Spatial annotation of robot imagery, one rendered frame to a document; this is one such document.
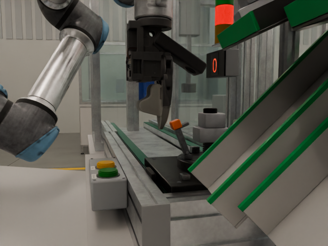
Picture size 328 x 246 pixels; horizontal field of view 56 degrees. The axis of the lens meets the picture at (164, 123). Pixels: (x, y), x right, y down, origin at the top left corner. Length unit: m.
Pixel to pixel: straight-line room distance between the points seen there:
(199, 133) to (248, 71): 0.99
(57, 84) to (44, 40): 8.14
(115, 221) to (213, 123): 0.29
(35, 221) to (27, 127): 0.23
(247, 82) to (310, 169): 1.28
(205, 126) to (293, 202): 0.34
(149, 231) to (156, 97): 0.25
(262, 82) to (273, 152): 1.63
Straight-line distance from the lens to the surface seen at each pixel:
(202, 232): 0.53
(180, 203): 0.50
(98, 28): 1.06
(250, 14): 0.33
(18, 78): 9.14
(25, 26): 9.22
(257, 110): 0.46
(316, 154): 0.33
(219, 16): 0.89
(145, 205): 0.48
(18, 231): 0.70
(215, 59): 0.88
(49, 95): 0.89
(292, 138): 0.34
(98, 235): 0.63
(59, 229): 0.68
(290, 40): 0.50
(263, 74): 1.96
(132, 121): 1.69
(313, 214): 0.32
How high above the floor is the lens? 1.13
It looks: 6 degrees down
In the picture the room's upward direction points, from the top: straight up
